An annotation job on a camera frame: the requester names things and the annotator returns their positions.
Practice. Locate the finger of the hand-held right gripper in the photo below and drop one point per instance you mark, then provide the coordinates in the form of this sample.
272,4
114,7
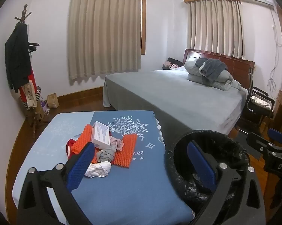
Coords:
255,143
279,134

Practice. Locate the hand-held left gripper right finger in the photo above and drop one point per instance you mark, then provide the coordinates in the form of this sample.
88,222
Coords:
202,166

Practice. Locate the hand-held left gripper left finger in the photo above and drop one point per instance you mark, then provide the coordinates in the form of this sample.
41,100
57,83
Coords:
81,166

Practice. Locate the white wad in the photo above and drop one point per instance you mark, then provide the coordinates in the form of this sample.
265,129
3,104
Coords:
97,168

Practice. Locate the red cloth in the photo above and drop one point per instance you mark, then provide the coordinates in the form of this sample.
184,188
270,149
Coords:
69,145

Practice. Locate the orange spiky mat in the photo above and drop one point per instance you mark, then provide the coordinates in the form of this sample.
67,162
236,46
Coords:
129,150
81,140

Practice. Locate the grey sock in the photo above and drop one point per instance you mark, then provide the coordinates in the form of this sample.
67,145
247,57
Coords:
105,154

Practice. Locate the black lined trash bin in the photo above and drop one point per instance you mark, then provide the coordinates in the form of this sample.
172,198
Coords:
225,145

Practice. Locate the white cardboard box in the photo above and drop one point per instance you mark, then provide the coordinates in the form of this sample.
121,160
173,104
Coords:
100,136

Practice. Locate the pink sock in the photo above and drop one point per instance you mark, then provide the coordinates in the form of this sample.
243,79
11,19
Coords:
118,144

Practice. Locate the black folding chair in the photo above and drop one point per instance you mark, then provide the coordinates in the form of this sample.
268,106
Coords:
260,113

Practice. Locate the patterned chair cushion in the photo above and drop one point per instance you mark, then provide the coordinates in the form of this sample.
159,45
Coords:
260,99

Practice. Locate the white lace table cover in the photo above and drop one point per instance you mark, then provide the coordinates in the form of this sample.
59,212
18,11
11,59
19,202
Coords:
160,131

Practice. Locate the blue tree print tablecloth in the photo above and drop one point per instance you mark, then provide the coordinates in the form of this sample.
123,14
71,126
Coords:
131,187

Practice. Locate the grey pillow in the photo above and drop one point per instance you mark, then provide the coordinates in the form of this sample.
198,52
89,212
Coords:
241,86

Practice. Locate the purple white appliance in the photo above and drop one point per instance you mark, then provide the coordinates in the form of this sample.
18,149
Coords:
43,105

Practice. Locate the brown paper bag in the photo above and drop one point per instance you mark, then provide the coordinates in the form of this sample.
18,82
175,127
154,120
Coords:
52,100

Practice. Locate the bed with grey sheet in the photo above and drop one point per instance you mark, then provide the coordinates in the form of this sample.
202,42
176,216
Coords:
178,93

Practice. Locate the wooden headboard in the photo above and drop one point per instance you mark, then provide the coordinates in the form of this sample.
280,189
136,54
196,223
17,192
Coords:
239,68

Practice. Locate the striped basket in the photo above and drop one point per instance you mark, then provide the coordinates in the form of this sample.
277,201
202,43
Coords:
39,95

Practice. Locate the beige tote bag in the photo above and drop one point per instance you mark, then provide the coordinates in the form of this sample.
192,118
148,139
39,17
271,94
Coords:
30,96

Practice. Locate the dark grey towel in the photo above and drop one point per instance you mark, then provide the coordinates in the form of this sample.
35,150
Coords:
212,68

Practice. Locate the grey pillows and blanket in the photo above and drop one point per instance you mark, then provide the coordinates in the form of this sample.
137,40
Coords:
192,71

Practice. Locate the red bag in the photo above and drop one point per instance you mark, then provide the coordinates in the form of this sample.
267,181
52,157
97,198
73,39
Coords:
32,77

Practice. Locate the pink cloth bundle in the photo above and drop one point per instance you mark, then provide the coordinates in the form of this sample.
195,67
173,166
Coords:
168,65

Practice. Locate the black bag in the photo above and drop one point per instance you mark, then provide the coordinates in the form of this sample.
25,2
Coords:
175,61

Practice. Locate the black coat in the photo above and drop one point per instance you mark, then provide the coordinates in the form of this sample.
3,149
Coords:
16,56

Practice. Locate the black clothes hanger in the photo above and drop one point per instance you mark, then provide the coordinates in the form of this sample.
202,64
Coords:
33,45

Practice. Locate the wide beige curtain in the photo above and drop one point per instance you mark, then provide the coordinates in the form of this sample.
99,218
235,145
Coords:
103,32

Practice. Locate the wooden coat rack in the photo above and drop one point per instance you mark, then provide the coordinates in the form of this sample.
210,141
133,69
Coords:
25,8

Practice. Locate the wooden window frame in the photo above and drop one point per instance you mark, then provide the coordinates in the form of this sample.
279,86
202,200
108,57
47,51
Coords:
143,28

